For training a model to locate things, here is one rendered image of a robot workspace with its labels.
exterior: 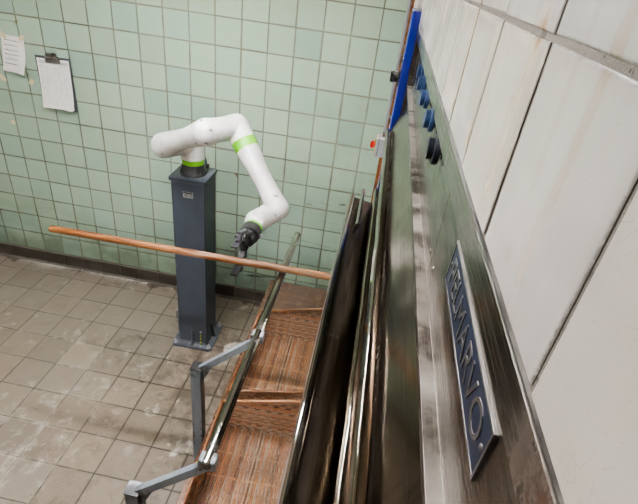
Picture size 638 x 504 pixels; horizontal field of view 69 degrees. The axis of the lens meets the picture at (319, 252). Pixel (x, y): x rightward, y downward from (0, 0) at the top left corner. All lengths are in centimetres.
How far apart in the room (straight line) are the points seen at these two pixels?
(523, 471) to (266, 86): 278
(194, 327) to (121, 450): 85
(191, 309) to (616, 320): 297
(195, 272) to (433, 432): 252
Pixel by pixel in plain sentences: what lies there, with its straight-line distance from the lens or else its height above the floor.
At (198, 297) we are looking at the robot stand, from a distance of 301.
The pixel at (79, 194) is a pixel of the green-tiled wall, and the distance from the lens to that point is 377.
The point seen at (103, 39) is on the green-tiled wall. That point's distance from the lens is 328.
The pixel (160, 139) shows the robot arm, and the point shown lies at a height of 144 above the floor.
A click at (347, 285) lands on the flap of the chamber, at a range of 149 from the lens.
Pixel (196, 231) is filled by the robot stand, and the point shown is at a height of 88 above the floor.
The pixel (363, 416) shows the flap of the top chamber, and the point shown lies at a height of 173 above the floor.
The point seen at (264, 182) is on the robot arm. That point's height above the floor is 139.
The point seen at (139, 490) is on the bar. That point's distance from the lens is 154.
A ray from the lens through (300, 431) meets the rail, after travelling 104.
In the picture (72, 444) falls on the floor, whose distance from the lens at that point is 292.
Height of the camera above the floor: 227
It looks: 32 degrees down
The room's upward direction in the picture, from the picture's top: 8 degrees clockwise
